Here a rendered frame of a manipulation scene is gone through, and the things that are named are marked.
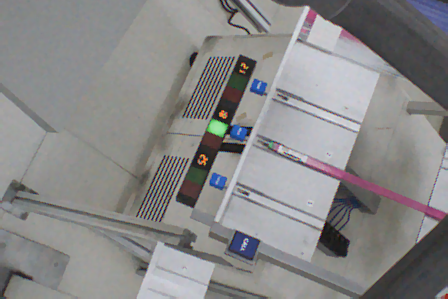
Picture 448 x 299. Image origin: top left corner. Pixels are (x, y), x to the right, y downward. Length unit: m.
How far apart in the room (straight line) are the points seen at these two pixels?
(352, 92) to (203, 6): 0.95
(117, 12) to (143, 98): 0.85
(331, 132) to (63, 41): 0.57
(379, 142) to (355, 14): 1.35
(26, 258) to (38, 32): 0.88
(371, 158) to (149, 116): 0.68
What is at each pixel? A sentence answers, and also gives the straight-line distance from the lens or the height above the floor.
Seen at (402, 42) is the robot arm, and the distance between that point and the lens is 0.74.
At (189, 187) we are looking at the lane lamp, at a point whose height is 0.65.
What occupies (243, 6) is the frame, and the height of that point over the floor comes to 0.31.
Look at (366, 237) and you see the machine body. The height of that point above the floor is 0.62.
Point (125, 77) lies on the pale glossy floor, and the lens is 2.16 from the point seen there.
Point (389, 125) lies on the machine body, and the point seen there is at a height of 0.62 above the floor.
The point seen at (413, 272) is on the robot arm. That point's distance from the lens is 0.95.
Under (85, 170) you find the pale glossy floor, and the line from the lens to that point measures 2.09.
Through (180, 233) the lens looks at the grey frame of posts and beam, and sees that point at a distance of 1.48.
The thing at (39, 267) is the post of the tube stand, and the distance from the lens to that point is 2.05.
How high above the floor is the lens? 1.68
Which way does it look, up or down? 43 degrees down
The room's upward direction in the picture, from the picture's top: 95 degrees clockwise
